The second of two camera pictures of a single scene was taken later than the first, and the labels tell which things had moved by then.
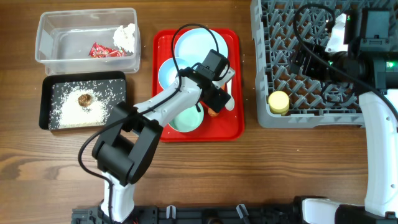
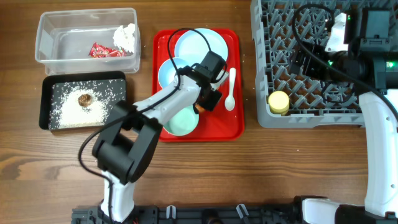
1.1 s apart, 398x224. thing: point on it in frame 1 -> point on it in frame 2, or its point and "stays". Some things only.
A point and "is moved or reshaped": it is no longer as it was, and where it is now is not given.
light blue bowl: x=168 y=72 stays
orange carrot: x=211 y=111 -> x=199 y=107
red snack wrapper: x=98 y=51 stays
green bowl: x=189 y=119 is moved or reshaped
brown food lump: x=84 y=100 stays
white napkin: x=124 y=37 stays
